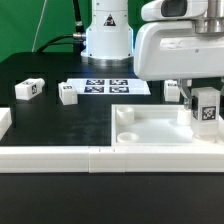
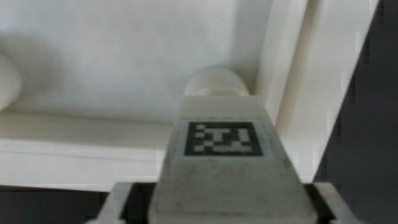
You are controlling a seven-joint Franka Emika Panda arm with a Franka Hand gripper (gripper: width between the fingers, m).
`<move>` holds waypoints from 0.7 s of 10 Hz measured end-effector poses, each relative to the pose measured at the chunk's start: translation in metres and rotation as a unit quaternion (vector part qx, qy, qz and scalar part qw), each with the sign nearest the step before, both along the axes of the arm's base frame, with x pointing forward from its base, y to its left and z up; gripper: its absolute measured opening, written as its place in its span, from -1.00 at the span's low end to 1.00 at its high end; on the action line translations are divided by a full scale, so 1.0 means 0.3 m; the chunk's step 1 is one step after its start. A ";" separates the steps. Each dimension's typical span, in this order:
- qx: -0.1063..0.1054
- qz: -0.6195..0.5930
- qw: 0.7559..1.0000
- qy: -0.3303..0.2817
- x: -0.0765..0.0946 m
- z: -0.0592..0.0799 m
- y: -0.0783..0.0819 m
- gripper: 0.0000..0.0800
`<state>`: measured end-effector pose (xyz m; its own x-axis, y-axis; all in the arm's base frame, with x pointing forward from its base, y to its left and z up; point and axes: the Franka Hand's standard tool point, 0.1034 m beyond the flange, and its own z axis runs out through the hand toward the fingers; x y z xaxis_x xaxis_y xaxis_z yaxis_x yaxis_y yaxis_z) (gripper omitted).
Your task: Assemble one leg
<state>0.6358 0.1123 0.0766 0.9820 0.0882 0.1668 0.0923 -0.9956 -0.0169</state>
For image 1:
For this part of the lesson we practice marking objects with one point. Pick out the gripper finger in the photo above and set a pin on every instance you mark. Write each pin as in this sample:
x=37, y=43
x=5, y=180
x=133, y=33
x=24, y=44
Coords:
x=184, y=90

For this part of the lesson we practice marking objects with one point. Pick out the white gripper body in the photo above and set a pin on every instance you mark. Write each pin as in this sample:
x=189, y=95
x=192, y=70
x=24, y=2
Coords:
x=182, y=39

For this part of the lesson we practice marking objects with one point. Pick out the white square tabletop part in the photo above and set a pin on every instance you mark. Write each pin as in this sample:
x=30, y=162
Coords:
x=146, y=125

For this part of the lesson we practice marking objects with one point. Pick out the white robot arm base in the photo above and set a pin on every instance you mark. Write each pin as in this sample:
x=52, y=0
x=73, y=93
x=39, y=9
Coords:
x=109, y=38

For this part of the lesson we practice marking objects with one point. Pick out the white marker tag sheet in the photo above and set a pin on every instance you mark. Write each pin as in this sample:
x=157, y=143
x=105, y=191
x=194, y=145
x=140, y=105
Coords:
x=117, y=86

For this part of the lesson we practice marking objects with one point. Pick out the white front fence wall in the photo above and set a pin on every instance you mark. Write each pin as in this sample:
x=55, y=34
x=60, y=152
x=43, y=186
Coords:
x=90, y=159

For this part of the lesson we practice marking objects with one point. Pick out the white fence wall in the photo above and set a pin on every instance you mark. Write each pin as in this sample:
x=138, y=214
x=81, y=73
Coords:
x=90, y=159
x=5, y=121

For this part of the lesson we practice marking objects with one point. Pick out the white left fence wall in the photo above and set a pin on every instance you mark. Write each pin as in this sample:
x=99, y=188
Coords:
x=5, y=121

